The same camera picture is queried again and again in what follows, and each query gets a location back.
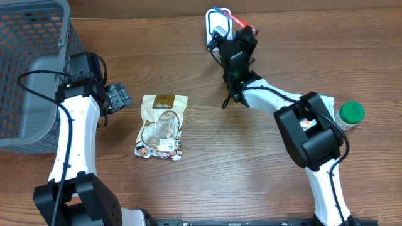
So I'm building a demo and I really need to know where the red stick snack packet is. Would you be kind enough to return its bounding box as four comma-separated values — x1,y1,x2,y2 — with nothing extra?
214,6,258,37

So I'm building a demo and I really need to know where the red white snack packet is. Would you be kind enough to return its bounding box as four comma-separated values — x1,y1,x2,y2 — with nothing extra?
134,95,188,161

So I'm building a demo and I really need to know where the orange juice carton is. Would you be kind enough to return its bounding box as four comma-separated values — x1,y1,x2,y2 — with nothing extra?
300,119,317,131

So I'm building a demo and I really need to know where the teal snack packet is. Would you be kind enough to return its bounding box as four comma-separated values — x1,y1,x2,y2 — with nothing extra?
320,95,335,118

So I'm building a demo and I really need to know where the green lid jar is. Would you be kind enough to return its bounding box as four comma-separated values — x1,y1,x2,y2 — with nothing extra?
334,102,366,130

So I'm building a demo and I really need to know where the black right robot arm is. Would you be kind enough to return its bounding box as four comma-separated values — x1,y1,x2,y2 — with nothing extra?
209,26,351,225

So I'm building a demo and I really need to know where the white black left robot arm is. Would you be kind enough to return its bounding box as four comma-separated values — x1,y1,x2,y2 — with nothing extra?
33,52,157,226

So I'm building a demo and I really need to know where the grey plastic mesh basket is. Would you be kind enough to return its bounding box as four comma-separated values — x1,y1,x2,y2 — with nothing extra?
1,0,85,154

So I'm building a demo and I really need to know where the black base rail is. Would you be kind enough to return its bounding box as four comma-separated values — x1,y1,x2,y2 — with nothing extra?
153,218,379,226

